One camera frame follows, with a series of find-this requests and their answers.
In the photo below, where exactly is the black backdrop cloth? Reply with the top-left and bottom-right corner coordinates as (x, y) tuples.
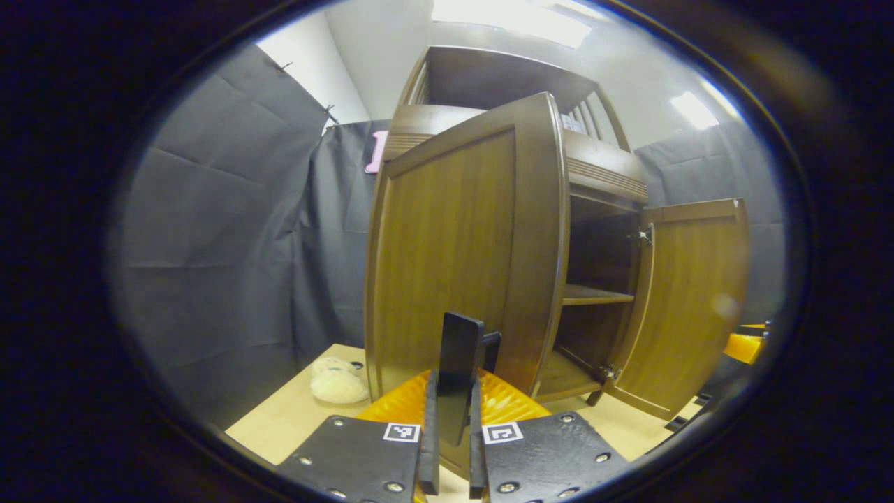
(105, 42), (786, 430)

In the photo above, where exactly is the wooden shoe cabinet door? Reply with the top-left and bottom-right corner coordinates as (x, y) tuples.
(363, 92), (571, 481)
(602, 198), (752, 421)

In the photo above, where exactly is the wooden cabinet inner shelf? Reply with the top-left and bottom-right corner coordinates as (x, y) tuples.
(562, 283), (636, 307)

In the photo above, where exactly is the pink flat object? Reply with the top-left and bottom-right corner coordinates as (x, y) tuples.
(364, 130), (388, 175)

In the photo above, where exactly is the small ceiling light panel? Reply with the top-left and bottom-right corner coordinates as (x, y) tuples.
(669, 91), (720, 131)

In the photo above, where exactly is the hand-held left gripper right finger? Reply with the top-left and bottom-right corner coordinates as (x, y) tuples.
(468, 369), (629, 503)

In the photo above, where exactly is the black door handle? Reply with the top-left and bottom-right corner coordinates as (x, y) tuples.
(434, 312), (502, 448)

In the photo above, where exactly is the wooden double-door shoe cabinet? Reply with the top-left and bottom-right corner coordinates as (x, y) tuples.
(363, 45), (752, 483)

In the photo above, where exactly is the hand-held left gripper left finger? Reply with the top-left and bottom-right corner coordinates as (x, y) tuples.
(276, 367), (441, 503)

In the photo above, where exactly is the large ceiling light panel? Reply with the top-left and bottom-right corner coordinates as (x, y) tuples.
(431, 0), (593, 50)

